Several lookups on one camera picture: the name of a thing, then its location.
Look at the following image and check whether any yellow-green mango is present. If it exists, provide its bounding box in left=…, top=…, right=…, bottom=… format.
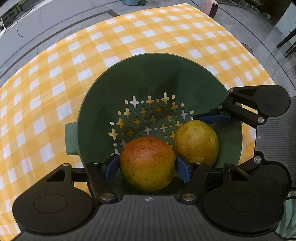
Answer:
left=173, top=120, right=219, bottom=167

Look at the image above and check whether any red-green mango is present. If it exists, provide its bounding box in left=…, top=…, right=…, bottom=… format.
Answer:
left=119, top=137, right=176, bottom=192

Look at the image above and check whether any yellow checkered tablecloth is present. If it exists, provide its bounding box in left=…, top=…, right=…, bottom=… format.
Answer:
left=1, top=3, right=273, bottom=240

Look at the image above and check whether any pink space heater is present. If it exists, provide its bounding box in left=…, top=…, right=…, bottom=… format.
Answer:
left=201, top=0, right=218, bottom=18

